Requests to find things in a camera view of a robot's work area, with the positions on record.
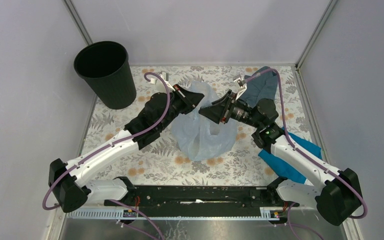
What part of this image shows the bright blue folded cloth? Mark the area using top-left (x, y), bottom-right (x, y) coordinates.
top-left (258, 127), bottom-right (323, 185)

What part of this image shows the grey-blue crumpled cloth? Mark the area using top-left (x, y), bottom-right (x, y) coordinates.
top-left (239, 66), bottom-right (278, 108)

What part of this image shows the light blue plastic trash bag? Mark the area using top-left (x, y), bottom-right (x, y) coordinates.
top-left (171, 81), bottom-right (238, 161)

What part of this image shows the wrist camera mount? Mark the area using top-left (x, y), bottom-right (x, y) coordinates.
top-left (233, 74), bottom-right (247, 100)
top-left (148, 71), bottom-right (175, 92)

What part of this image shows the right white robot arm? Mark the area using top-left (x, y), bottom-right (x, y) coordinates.
top-left (198, 90), bottom-right (366, 226)

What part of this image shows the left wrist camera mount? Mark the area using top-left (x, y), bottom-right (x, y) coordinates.
top-left (148, 71), bottom-right (175, 92)

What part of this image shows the floral patterned table mat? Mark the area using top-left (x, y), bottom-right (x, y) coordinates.
top-left (79, 65), bottom-right (319, 187)

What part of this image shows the black plastic trash bin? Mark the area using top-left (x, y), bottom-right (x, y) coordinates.
top-left (73, 41), bottom-right (137, 110)

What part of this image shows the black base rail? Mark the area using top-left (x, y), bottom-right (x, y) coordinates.
top-left (120, 185), bottom-right (291, 211)

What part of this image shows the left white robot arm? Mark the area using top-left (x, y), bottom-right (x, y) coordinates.
top-left (46, 84), bottom-right (204, 213)

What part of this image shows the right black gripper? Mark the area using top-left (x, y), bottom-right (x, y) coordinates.
top-left (198, 89), bottom-right (262, 129)

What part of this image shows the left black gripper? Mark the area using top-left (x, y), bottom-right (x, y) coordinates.
top-left (158, 83), bottom-right (204, 131)

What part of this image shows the white slotted cable duct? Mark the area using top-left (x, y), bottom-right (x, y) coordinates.
top-left (66, 205), bottom-right (280, 222)

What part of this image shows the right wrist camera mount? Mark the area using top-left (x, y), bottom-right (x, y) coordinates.
top-left (233, 74), bottom-right (247, 100)

